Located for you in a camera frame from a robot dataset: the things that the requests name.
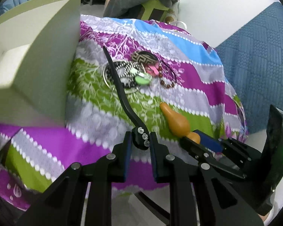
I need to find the orange gourd-shaped hair clip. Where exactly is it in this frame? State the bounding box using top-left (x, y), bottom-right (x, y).
top-left (159, 102), bottom-right (201, 144)

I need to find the black rhinestone hair clip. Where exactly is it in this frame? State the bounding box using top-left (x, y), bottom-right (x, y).
top-left (103, 46), bottom-right (150, 150)

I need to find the brown beaded bracelet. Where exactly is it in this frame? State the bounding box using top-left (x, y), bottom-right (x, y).
top-left (157, 61), bottom-right (177, 89)

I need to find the green hair clip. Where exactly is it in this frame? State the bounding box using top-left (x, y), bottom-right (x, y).
top-left (135, 73), bottom-right (152, 85)

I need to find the pink hair clip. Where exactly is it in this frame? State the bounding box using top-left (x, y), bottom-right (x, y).
top-left (145, 65), bottom-right (159, 77)

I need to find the black gold patterned bangle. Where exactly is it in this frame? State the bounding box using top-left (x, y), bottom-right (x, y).
top-left (131, 50), bottom-right (158, 65)

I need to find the colourful striped pillow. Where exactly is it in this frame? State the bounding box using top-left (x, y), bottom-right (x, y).
top-left (0, 15), bottom-right (248, 210)

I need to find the blue quilted cushion right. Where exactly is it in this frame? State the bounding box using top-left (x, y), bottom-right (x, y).
top-left (216, 2), bottom-right (283, 134)

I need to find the green cardboard box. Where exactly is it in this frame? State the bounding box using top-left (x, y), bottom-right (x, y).
top-left (0, 0), bottom-right (81, 127)

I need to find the green stool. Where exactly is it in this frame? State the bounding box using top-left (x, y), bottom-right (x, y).
top-left (141, 0), bottom-right (169, 21)

